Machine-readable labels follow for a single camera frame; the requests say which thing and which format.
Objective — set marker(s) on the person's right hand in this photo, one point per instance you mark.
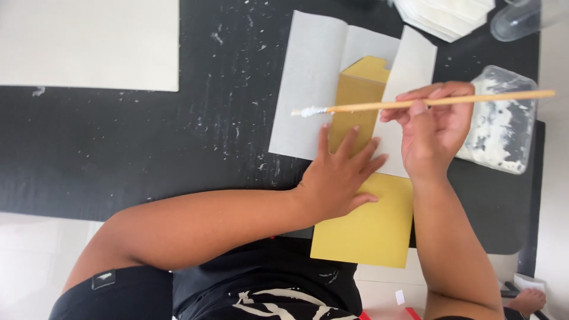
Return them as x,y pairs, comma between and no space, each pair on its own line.
438,137

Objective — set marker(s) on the person's left hand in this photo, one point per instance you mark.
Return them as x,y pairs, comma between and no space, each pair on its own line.
333,186

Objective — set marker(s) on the yellow paper envelope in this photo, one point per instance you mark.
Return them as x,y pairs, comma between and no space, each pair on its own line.
371,231

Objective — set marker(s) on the wooden glue brush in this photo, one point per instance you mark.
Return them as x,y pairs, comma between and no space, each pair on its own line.
364,107

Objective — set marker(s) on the clear plastic glue container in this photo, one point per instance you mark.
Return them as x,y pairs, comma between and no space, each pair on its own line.
502,129

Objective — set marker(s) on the grey folded paper sheet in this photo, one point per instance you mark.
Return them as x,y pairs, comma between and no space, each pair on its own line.
306,89

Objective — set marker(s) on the person's black printed shirt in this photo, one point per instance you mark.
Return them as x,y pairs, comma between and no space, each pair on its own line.
266,284

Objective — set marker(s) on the stack of white papers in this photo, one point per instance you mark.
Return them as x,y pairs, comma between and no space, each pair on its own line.
444,15

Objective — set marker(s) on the small white paper slip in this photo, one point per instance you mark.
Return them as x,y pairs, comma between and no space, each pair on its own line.
400,297

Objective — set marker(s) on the clear plastic cup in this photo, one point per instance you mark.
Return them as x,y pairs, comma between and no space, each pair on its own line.
518,20

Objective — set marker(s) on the red flat object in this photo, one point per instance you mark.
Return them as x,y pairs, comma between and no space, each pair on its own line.
411,313

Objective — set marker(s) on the white paper scrap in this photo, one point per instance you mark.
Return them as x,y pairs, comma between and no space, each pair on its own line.
529,282

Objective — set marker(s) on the person's foot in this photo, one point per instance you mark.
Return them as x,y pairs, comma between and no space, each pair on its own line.
528,300

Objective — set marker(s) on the black work mat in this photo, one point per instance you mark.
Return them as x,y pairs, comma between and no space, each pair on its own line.
111,146

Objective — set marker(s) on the large white board sheet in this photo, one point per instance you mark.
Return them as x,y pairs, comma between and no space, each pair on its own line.
89,42

